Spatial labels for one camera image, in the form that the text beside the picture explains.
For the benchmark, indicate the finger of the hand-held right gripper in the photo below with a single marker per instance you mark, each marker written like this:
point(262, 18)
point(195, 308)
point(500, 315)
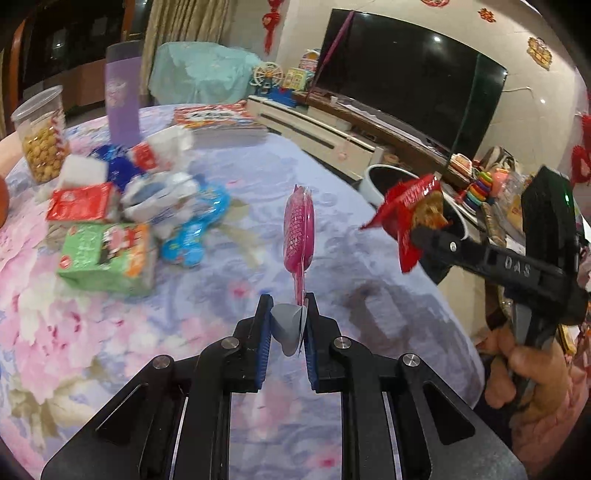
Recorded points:
point(455, 247)
point(445, 272)

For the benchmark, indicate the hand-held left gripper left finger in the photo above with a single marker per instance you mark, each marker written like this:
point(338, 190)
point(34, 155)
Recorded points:
point(264, 346)

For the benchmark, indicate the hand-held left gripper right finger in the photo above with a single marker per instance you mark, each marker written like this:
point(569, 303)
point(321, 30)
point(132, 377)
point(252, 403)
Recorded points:
point(310, 364)

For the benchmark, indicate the red snack packet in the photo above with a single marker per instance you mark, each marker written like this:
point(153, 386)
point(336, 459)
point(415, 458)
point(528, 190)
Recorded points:
point(406, 198)

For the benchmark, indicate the white trash bin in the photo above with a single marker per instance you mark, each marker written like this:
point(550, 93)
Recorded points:
point(378, 175)

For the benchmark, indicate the pink snack wrapper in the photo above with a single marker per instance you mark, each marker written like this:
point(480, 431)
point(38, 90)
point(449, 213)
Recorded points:
point(300, 221)

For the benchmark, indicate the dark blue snack packet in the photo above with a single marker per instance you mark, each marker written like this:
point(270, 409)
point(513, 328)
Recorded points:
point(121, 168)

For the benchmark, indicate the person's right hand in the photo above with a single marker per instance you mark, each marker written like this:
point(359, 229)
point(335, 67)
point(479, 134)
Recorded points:
point(531, 374)

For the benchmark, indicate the pink plastic toy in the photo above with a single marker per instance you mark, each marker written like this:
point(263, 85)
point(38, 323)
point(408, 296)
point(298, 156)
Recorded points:
point(499, 177)

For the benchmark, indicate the striped bag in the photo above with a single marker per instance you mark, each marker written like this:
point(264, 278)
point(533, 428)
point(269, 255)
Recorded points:
point(497, 159)

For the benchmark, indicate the red and white box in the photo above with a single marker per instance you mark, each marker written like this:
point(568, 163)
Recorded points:
point(461, 165)

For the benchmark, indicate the light blue snack packet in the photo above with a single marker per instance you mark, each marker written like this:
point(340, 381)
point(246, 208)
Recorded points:
point(194, 230)

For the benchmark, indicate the black flat television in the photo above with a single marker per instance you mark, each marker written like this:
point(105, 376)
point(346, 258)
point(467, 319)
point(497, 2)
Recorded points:
point(406, 78)

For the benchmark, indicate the white and blue crumpled packet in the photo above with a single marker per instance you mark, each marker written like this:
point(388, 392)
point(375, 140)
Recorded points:
point(157, 198)

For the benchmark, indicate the green carton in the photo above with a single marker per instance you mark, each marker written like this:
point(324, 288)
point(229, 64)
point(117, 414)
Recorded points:
point(101, 258)

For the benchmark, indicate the red torn wrapper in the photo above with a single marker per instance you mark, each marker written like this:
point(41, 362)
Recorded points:
point(145, 156)

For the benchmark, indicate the colourful toy box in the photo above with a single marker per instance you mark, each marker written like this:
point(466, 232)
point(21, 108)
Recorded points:
point(298, 79)

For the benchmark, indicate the stack of picture books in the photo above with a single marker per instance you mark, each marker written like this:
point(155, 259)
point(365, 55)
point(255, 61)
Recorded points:
point(217, 120)

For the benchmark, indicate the red carton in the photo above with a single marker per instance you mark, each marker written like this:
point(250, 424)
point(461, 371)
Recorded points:
point(81, 203)

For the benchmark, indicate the round colourful toy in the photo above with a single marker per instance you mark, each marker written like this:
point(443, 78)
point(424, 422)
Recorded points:
point(310, 59)

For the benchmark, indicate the pink stick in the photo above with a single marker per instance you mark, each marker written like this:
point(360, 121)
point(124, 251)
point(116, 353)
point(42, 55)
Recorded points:
point(336, 41)

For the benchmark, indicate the white foam block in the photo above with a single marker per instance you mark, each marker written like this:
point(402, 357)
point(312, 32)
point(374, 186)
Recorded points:
point(83, 170)

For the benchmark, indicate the ferris wheel toy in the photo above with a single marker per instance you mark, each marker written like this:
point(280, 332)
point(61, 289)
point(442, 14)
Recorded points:
point(265, 78)

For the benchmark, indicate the teal furniture cover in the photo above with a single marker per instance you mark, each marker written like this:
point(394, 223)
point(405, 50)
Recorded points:
point(203, 69)

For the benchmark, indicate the purple tumbler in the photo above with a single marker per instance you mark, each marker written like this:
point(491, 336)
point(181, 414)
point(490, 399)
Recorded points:
point(122, 97)

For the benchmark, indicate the red hanging ornament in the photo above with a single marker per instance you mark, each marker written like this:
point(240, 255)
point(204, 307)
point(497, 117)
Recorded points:
point(271, 21)

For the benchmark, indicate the red apple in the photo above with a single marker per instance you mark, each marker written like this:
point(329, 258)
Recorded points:
point(2, 203)

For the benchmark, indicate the clear jar of snack balls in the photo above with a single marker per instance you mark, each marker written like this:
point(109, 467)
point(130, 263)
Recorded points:
point(41, 143)

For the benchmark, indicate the peach blanket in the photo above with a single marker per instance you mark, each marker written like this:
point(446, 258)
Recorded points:
point(8, 157)

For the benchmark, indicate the beige curtain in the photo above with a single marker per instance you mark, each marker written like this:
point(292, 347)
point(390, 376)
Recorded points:
point(166, 23)

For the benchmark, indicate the red heart wall ornament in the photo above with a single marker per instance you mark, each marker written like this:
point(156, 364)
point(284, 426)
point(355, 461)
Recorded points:
point(581, 161)

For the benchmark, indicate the gold and red wall decal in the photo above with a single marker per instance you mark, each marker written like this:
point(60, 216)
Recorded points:
point(540, 51)

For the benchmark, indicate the red paper wall decal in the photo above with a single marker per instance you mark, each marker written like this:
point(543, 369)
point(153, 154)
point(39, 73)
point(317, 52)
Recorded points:
point(487, 14)
point(435, 2)

